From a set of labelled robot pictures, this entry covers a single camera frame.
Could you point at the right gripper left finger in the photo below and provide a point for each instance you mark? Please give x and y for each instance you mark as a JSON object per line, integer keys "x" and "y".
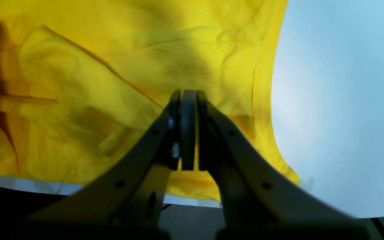
{"x": 125, "y": 202}

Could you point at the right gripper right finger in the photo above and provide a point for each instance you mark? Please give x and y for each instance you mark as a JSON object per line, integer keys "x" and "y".
{"x": 259, "y": 203}

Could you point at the orange yellow t-shirt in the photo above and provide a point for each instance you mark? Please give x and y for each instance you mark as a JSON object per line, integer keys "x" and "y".
{"x": 82, "y": 80}

